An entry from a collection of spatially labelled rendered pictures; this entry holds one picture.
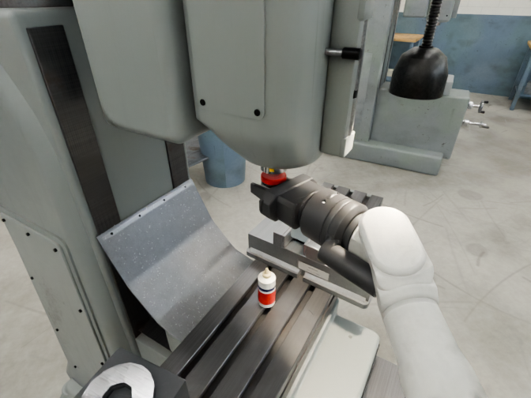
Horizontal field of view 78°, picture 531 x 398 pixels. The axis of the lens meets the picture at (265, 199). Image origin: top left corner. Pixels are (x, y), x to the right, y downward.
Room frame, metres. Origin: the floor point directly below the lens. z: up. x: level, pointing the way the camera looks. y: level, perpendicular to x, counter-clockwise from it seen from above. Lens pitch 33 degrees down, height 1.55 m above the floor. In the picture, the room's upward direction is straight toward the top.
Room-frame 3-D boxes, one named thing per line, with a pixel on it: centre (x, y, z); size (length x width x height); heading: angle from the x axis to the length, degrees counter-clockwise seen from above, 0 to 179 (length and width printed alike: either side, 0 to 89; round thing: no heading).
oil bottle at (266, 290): (0.53, 0.00, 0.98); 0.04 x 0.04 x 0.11
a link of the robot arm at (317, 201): (0.46, -0.07, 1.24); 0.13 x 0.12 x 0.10; 131
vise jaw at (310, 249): (0.65, -0.15, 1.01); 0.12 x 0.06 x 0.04; 147
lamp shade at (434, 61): (0.48, -0.22, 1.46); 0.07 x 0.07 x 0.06
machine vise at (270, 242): (0.66, -0.13, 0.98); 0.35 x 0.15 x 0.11; 57
